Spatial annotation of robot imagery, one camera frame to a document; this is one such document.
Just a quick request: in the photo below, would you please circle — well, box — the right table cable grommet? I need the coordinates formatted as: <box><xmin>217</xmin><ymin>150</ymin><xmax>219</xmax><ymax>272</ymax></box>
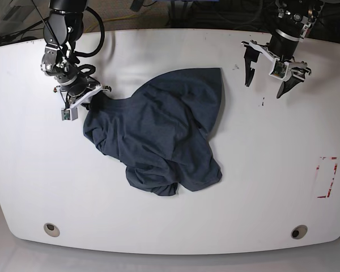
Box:
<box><xmin>291</xmin><ymin>225</ymin><xmax>308</xmax><ymax>240</ymax></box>

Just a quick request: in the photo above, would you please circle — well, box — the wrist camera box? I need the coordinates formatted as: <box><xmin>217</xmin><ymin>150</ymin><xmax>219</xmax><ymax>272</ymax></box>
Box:
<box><xmin>61</xmin><ymin>108</ymin><xmax>78</xmax><ymax>121</ymax></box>
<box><xmin>269</xmin><ymin>58</ymin><xmax>289</xmax><ymax>80</ymax></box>

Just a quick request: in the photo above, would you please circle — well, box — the dark blue T-shirt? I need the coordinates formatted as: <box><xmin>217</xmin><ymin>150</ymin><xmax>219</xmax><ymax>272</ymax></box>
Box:
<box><xmin>83</xmin><ymin>67</ymin><xmax>223</xmax><ymax>197</ymax></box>

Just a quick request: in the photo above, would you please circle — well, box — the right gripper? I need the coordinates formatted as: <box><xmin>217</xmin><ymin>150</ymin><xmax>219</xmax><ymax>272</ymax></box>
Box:
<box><xmin>54</xmin><ymin>76</ymin><xmax>111</xmax><ymax>111</ymax></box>

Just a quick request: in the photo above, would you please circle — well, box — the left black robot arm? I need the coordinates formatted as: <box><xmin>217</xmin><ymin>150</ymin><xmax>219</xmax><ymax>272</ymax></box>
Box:
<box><xmin>242</xmin><ymin>1</ymin><xmax>325</xmax><ymax>98</ymax></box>

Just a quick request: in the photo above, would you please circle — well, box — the yellow cable on floor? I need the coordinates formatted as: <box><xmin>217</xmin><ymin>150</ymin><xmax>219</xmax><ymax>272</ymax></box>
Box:
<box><xmin>86</xmin><ymin>11</ymin><xmax>137</xmax><ymax>32</ymax></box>

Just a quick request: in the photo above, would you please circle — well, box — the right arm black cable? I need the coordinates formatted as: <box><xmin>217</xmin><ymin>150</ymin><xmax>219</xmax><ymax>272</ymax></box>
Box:
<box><xmin>70</xmin><ymin>5</ymin><xmax>106</xmax><ymax>74</ymax></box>

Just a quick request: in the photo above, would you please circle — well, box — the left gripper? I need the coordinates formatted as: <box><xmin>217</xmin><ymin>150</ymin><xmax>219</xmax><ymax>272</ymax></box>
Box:
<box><xmin>241</xmin><ymin>40</ymin><xmax>312</xmax><ymax>99</ymax></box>

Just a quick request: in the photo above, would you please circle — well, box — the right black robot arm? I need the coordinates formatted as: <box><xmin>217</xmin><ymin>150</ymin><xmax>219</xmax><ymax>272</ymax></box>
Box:
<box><xmin>41</xmin><ymin>1</ymin><xmax>105</xmax><ymax>114</ymax></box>

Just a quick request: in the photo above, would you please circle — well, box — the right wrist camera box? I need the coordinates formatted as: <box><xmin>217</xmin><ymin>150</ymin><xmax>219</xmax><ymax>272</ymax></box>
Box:
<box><xmin>61</xmin><ymin>108</ymin><xmax>78</xmax><ymax>121</ymax></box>

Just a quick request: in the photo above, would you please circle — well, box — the table cable grommet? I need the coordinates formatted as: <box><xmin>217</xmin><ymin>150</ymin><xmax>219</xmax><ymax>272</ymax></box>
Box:
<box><xmin>291</xmin><ymin>225</ymin><xmax>308</xmax><ymax>240</ymax></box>
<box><xmin>44</xmin><ymin>223</ymin><xmax>60</xmax><ymax>237</ymax></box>

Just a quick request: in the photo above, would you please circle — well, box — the left table cable grommet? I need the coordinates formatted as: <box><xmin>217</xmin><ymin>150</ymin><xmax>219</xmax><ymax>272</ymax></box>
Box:
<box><xmin>44</xmin><ymin>223</ymin><xmax>60</xmax><ymax>237</ymax></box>

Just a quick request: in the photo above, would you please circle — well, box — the red tape rectangle marking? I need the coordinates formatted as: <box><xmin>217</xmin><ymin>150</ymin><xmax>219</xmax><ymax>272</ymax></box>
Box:
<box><xmin>314</xmin><ymin>156</ymin><xmax>338</xmax><ymax>199</ymax></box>

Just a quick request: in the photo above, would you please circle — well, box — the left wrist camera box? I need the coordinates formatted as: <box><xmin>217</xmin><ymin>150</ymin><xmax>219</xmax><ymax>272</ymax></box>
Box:
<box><xmin>269</xmin><ymin>58</ymin><xmax>289</xmax><ymax>80</ymax></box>

